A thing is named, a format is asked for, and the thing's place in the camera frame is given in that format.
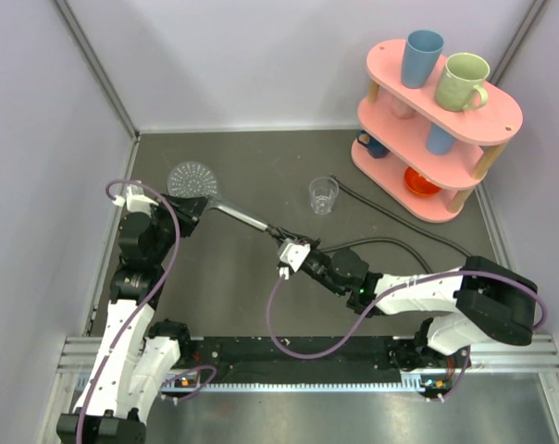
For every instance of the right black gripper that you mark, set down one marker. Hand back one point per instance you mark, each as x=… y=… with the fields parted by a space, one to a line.
x=315 y=243

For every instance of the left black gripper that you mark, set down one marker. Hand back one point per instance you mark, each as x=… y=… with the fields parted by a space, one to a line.
x=188 y=211

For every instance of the grey shower head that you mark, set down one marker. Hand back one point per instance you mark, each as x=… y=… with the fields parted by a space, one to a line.
x=192 y=179

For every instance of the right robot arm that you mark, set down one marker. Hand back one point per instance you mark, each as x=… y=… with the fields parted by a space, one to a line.
x=467 y=305

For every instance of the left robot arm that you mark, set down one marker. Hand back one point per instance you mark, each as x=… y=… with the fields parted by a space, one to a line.
x=135 y=354

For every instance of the clear plastic cup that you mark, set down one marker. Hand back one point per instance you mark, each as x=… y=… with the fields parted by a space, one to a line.
x=323 y=192

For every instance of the dark blue mug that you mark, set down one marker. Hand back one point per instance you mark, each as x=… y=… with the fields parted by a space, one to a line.
x=374 y=147

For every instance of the orange bowl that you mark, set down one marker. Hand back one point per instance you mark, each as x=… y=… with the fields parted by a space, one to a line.
x=419 y=185

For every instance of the pink three-tier shelf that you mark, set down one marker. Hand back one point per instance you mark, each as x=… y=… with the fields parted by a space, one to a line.
x=425 y=157

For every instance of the blue cup middle shelf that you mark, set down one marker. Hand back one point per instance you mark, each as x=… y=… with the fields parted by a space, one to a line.
x=439 y=141

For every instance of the pink cup middle shelf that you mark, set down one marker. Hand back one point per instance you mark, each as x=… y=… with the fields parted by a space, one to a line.
x=401 y=109

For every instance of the green mug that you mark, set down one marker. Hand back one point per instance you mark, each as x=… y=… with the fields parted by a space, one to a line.
x=461 y=84

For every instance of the blue tumbler on top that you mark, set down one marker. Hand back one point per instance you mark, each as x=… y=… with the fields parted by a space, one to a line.
x=421 y=53

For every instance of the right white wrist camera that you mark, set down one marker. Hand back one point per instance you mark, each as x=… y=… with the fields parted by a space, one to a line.
x=291 y=256

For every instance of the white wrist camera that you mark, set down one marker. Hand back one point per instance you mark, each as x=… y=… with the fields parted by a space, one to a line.
x=291 y=256
x=134 y=200

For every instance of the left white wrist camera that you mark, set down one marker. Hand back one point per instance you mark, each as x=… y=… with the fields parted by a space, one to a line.
x=134 y=200

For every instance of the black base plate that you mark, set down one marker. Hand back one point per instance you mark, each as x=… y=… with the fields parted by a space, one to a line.
x=298 y=358

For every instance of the aluminium rail frame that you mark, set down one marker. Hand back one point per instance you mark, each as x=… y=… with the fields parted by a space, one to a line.
x=429 y=376

